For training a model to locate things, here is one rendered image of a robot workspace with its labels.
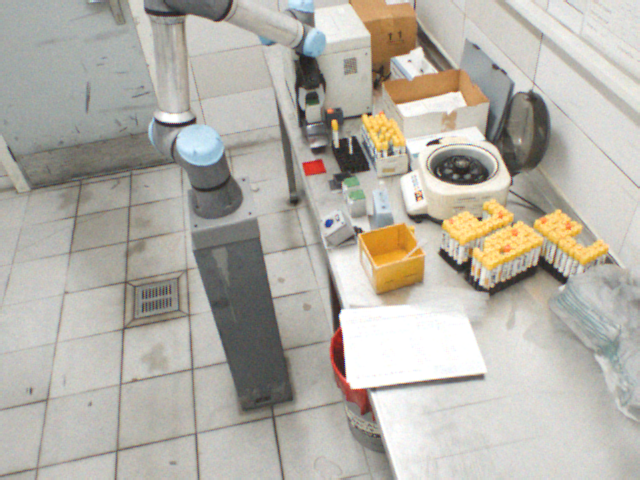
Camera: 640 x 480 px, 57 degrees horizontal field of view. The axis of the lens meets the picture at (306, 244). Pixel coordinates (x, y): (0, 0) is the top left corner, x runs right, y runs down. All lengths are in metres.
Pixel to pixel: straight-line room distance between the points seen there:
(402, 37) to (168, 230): 1.55
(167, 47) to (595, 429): 1.32
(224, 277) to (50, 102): 1.99
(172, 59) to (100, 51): 1.77
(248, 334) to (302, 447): 0.50
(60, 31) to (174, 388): 1.87
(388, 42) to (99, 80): 1.64
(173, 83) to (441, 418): 1.06
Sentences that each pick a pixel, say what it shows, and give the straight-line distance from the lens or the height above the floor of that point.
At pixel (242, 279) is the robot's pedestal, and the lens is 1.84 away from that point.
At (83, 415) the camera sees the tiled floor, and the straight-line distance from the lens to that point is 2.61.
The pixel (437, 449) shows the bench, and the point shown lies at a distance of 1.29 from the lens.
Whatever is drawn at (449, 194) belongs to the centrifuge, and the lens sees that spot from 1.65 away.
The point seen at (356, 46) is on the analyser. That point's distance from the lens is 2.07.
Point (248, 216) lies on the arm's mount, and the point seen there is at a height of 0.95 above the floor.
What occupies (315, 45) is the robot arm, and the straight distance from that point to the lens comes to 1.72.
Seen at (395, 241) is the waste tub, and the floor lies 0.92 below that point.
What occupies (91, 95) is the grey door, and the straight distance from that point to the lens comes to 3.51.
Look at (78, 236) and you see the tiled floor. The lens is 3.40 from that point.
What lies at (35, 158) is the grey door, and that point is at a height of 0.21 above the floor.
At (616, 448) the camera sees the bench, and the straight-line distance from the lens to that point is 1.37.
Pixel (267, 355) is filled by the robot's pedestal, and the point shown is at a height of 0.31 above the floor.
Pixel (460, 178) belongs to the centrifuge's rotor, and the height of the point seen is 0.98.
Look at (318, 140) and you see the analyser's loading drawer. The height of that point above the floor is 0.92.
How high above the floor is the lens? 2.02
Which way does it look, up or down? 43 degrees down
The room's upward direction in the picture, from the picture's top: 7 degrees counter-clockwise
